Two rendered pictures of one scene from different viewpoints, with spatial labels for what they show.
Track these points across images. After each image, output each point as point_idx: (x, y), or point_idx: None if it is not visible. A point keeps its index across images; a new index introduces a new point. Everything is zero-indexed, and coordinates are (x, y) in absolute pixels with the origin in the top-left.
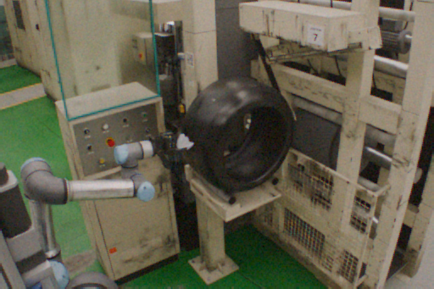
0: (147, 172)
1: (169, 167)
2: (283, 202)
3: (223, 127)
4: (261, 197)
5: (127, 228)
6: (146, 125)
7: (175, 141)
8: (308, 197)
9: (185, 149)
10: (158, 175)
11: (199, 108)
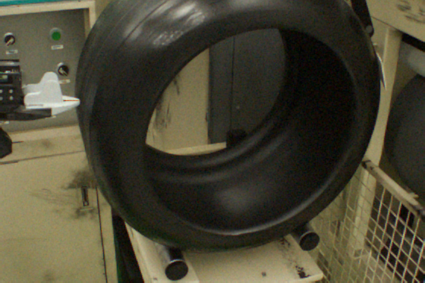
0: (51, 159)
1: (4, 154)
2: (348, 281)
3: (145, 67)
4: (269, 274)
5: (4, 266)
6: (60, 59)
7: (17, 88)
8: (413, 273)
9: (45, 113)
10: (80, 169)
11: (113, 12)
